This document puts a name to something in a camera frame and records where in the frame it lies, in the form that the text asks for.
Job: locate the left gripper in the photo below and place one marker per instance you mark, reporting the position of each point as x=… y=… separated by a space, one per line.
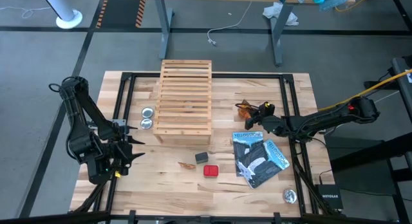
x=117 y=154

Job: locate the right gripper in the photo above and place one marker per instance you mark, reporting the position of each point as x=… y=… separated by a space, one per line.
x=275 y=125

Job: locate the orange taco mix packet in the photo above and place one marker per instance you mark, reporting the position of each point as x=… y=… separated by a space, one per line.
x=244 y=114
x=186 y=166

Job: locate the green black pepper tin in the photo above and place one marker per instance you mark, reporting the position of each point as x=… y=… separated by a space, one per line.
x=201 y=157

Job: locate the red-lidded smoked paprika tin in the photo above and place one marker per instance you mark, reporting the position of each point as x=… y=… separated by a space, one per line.
x=210 y=171

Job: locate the wooden slatted shelf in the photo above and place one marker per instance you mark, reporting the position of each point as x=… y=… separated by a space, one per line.
x=183 y=89

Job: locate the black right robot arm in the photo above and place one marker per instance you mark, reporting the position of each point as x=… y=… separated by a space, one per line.
x=334 y=118

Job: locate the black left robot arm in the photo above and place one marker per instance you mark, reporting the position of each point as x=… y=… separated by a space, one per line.
x=78 y=127

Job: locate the Yellowstone picture book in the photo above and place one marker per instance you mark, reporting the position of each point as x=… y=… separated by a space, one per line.
x=278 y=154
x=244 y=143

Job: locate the round silver tin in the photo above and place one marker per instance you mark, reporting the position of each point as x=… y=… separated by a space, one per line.
x=146 y=123
x=147 y=113

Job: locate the small silver disc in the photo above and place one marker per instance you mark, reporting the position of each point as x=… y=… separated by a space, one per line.
x=290 y=196

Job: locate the white crumpled cloth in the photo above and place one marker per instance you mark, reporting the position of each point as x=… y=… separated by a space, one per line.
x=277 y=10

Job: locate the black side desk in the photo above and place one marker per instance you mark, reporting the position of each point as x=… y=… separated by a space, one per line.
x=370 y=152

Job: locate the black mat with hazard stripes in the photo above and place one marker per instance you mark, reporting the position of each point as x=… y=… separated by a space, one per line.
x=122 y=11

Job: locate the teal cloth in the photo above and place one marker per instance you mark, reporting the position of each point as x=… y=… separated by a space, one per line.
x=331 y=0

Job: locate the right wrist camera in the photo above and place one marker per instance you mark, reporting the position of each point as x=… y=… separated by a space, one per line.
x=268 y=108

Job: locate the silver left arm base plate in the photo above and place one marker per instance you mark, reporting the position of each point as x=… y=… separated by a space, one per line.
x=120 y=122

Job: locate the black aluminium table frame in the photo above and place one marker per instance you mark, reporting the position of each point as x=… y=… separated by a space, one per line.
x=257 y=75

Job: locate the black Netgear network switch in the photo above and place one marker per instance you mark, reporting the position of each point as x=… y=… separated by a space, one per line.
x=330 y=196

